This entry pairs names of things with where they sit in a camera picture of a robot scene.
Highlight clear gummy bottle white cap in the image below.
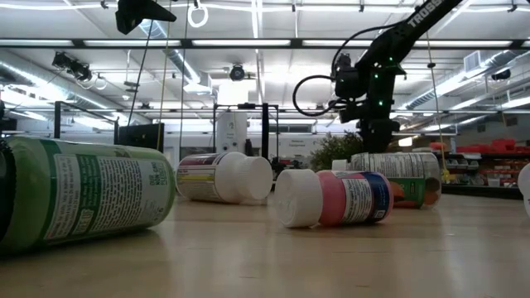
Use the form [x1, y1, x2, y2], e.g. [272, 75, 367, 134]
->
[330, 151, 442, 210]

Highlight round black ceiling camera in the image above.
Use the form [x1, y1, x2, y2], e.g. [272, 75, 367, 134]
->
[229, 64, 247, 82]

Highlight black rig camera with cable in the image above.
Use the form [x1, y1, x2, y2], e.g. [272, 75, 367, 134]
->
[335, 52, 354, 70]

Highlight black monitor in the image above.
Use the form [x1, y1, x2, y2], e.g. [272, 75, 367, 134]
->
[117, 123, 166, 152]

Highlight black ceiling camera rig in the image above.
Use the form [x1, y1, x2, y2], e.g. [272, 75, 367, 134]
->
[51, 50, 94, 83]

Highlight red storage bins shelf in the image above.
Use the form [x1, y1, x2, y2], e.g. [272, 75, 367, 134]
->
[429, 137, 530, 188]

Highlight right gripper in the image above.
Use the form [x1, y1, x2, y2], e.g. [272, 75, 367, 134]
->
[340, 99, 402, 155]

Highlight white bottle blue striped label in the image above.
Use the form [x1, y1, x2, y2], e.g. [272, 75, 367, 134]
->
[517, 162, 530, 219]

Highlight green medicine bottle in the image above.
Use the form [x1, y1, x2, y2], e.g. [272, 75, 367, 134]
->
[0, 135, 177, 254]

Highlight potted green plant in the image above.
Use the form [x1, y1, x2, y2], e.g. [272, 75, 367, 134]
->
[309, 131, 366, 173]

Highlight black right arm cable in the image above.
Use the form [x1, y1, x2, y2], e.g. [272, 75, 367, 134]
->
[291, 74, 347, 118]

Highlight large white bottle maroon label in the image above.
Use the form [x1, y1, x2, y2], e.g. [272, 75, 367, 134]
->
[175, 151, 274, 205]

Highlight black hanging cable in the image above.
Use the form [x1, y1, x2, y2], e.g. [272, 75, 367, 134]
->
[126, 18, 155, 126]

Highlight white cabinet machine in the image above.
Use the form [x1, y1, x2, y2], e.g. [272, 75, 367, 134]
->
[214, 111, 249, 155]

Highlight pink bottle white cap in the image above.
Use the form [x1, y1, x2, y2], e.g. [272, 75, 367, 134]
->
[273, 168, 395, 229]

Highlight black frame wooden shelf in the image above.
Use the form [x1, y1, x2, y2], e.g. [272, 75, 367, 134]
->
[53, 100, 281, 166]

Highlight yellow broom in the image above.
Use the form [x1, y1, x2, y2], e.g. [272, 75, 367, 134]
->
[441, 148, 453, 185]

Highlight white hanging ring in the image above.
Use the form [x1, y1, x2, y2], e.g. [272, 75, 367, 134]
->
[186, 0, 210, 29]

